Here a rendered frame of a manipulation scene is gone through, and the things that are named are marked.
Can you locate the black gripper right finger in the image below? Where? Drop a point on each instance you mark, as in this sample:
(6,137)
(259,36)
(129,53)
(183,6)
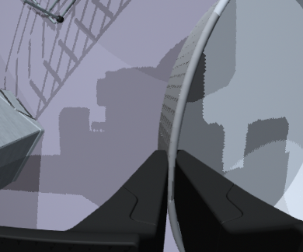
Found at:
(216,215)

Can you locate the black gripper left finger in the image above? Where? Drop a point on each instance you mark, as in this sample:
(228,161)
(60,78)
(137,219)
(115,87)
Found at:
(132,220)

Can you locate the white round plate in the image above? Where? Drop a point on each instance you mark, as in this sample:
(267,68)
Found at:
(244,101)

